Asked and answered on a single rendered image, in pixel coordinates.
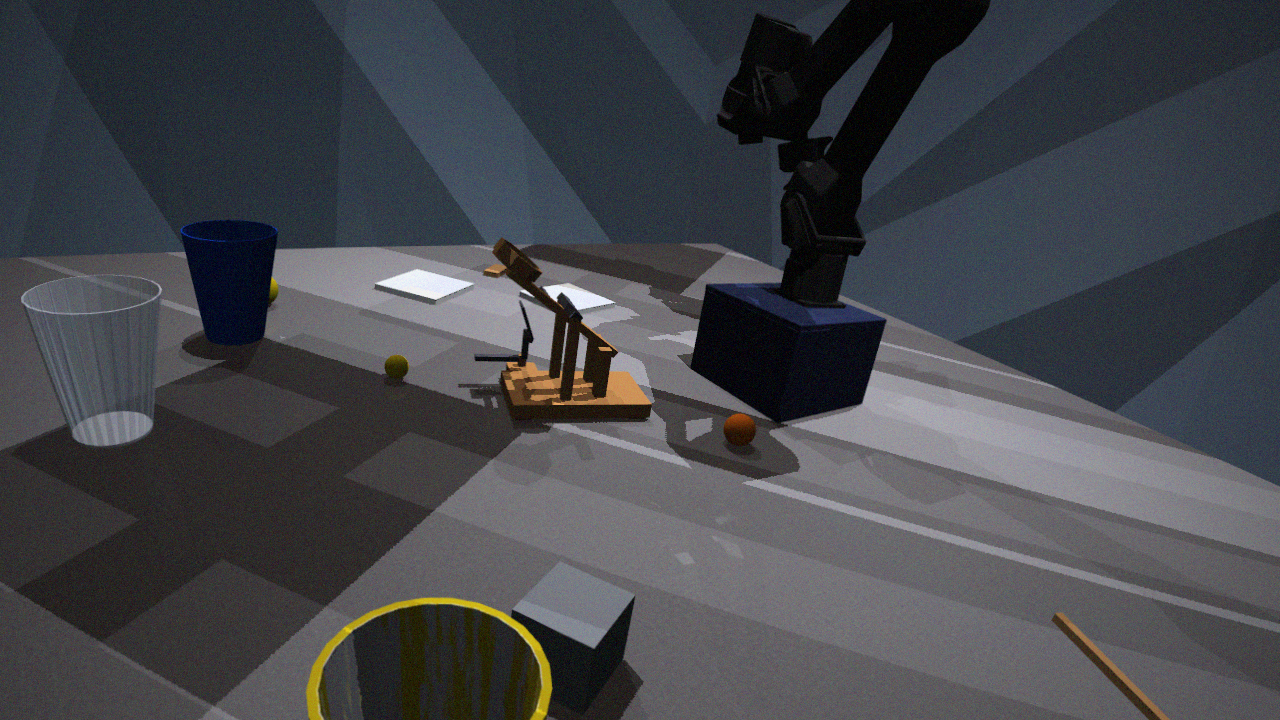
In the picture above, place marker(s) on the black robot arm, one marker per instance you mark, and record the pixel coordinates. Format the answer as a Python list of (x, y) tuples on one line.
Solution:
[(818, 209)]

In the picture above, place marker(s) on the orange wooden catapult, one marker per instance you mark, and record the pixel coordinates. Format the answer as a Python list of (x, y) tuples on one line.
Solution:
[(595, 392)]

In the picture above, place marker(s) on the white flat square slab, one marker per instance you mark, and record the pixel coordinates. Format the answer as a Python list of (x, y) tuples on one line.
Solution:
[(425, 286), (583, 300)]

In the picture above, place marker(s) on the orange ball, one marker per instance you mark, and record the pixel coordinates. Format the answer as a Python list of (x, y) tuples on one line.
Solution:
[(739, 430)]

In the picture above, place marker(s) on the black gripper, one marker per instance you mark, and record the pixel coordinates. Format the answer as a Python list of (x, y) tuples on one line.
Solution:
[(811, 150)]

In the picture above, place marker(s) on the tan wooden bar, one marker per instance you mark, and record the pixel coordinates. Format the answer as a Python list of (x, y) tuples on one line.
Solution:
[(1123, 683)]

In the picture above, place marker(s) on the dark blue cup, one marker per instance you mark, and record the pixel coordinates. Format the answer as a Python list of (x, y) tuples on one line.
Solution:
[(231, 265)]

